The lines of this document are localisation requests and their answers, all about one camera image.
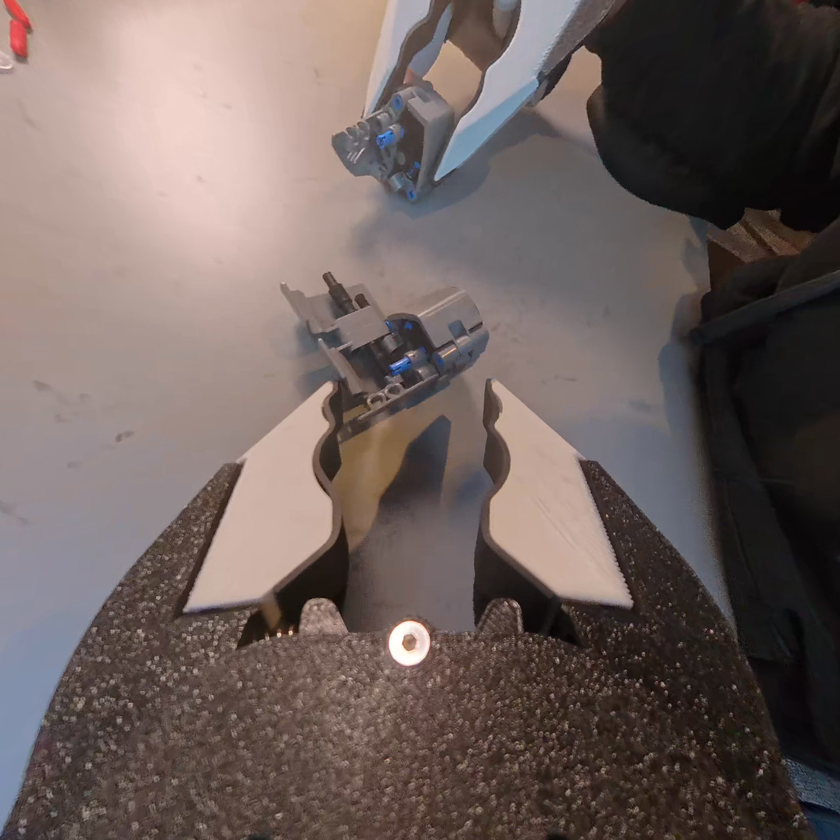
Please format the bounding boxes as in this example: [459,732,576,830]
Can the grey brick wheel assembly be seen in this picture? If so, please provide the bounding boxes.
[387,82,455,201]

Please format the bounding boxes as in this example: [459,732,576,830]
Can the person's right hand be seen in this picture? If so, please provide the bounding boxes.
[449,0,514,72]

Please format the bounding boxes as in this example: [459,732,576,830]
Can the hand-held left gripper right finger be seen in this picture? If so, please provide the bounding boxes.
[474,378,635,634]

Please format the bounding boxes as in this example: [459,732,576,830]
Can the pile of small brick parts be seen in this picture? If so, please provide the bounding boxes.
[0,0,32,70]

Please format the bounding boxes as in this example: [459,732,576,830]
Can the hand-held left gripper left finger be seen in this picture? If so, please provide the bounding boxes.
[182,381,349,634]

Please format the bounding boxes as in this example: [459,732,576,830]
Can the grey desk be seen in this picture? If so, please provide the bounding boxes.
[0,0,742,788]

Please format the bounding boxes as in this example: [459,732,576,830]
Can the person's right forearm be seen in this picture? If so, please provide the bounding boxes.
[584,0,840,231]

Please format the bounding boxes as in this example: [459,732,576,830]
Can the person's black hoodie torso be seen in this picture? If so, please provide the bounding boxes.
[689,217,840,788]

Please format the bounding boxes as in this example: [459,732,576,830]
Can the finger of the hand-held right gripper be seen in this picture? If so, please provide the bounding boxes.
[433,0,583,182]
[363,0,455,122]

